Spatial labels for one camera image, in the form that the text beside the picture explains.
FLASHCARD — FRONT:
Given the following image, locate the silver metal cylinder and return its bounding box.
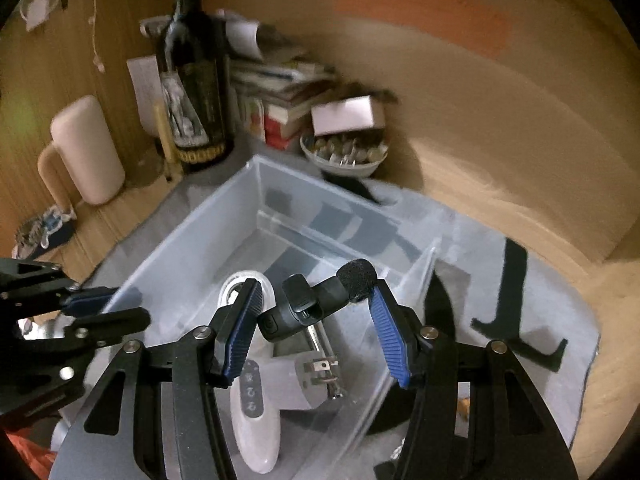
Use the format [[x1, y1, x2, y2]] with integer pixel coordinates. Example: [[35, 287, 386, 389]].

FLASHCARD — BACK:
[[304, 322, 346, 399]]

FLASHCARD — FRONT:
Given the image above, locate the white travel plug adapter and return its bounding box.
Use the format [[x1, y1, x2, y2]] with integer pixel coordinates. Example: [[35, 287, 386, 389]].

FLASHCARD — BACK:
[[260, 351, 338, 411]]

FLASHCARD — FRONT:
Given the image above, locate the clear plastic storage bin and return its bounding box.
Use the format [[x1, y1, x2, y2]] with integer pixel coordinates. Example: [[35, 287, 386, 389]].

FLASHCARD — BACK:
[[96, 156, 446, 479]]

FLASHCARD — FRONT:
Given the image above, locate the white handheld massager device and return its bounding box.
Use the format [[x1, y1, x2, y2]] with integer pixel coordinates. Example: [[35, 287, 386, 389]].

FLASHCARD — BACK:
[[217, 270, 282, 476]]

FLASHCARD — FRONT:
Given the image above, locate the cartoon sticker card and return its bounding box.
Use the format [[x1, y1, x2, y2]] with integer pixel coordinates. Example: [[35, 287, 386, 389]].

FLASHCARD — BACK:
[[12, 205, 77, 260]]

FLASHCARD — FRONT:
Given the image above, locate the grey felt mat black pattern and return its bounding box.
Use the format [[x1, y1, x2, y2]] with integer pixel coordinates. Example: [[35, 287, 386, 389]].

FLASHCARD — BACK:
[[74, 159, 601, 480]]

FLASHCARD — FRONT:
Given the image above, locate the cream white plastic jug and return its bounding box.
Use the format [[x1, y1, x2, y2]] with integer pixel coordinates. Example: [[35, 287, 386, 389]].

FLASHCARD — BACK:
[[37, 94, 126, 212]]

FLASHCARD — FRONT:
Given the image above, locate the small tan tube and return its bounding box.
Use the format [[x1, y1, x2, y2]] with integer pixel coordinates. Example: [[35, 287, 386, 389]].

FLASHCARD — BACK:
[[153, 100, 179, 165]]

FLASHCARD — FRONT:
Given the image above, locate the white bowl of trinkets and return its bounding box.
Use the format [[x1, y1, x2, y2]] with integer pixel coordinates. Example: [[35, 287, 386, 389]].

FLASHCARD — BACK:
[[299, 133, 390, 179]]

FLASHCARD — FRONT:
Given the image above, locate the white cardboard box flap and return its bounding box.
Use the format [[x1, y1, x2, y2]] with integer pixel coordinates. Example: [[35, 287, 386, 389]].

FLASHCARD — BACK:
[[311, 96, 386, 136]]

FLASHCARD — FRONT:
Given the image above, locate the white handwritten note paper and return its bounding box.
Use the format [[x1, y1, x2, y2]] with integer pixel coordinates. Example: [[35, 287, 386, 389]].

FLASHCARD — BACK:
[[127, 55, 162, 138]]

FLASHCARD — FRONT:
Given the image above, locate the stack of books and papers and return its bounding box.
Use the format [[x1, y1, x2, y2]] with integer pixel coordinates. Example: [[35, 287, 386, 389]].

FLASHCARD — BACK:
[[216, 10, 338, 144]]

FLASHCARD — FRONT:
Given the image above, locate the dark elephant label wine bottle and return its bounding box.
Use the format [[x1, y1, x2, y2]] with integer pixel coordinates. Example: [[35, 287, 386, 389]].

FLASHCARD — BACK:
[[156, 0, 234, 174]]

